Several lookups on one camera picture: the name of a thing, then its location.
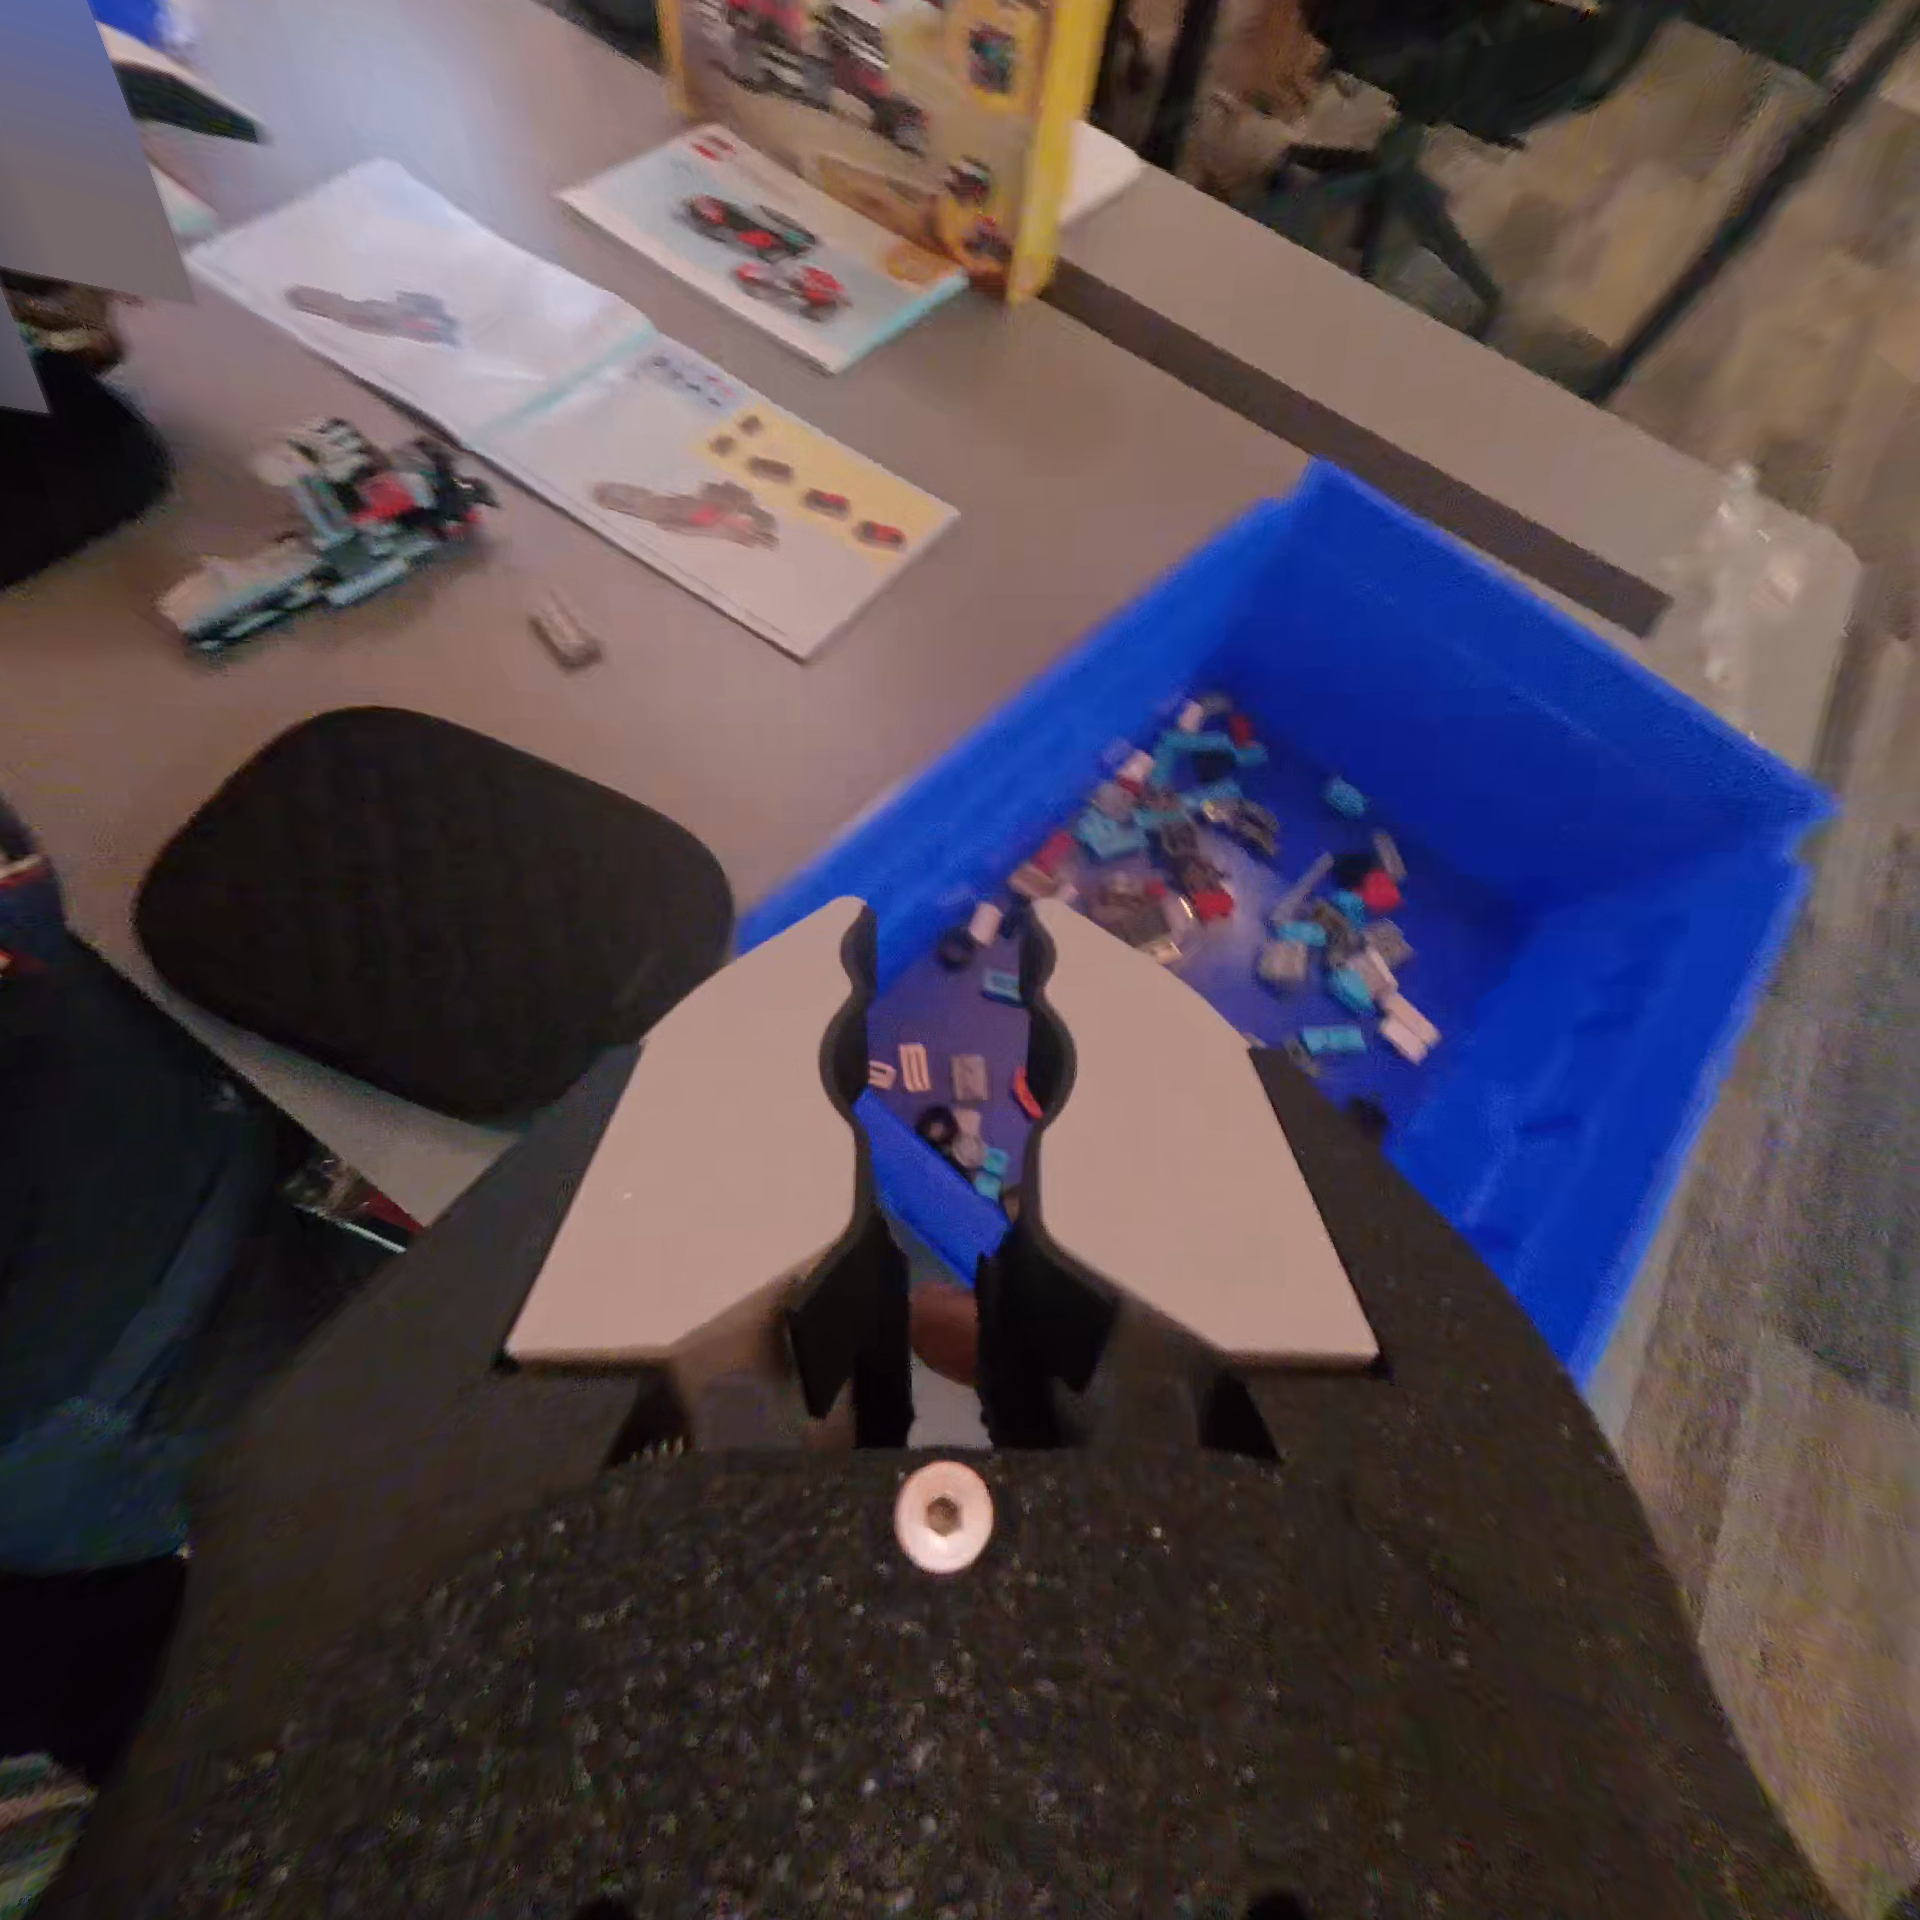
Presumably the toy set cardboard box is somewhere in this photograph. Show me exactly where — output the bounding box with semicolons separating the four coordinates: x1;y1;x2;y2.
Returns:
657;0;1113;307

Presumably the toy brick truck model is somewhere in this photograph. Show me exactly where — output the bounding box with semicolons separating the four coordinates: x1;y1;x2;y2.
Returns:
154;414;499;659

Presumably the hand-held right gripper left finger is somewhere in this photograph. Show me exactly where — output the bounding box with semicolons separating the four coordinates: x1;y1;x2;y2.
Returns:
501;897;918;1449

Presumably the closed instruction booklet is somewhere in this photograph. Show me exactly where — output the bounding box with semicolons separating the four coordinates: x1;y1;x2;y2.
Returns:
556;123;968;375

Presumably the black textured wrist pad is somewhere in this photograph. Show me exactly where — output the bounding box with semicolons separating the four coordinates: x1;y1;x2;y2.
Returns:
131;704;738;1119

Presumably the clear plastic bag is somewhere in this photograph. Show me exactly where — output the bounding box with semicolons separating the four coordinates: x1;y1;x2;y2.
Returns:
1672;461;1850;639

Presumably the open instruction booklet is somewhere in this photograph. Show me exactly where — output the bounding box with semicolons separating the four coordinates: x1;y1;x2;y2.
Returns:
182;158;963;662

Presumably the black office chair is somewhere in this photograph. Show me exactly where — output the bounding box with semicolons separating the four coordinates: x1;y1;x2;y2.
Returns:
1260;0;1657;340

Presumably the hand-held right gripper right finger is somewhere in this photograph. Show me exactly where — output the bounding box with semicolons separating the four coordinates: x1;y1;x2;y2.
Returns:
976;896;1380;1449

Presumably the pile of loose toy bricks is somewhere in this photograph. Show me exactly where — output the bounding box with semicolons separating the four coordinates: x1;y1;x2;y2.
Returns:
862;690;1447;1220

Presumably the blue plastic bin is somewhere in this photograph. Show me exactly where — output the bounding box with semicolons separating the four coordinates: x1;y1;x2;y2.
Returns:
734;457;1837;1384

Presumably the grey desk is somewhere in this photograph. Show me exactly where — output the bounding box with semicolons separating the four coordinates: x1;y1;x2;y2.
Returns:
0;0;1865;1449

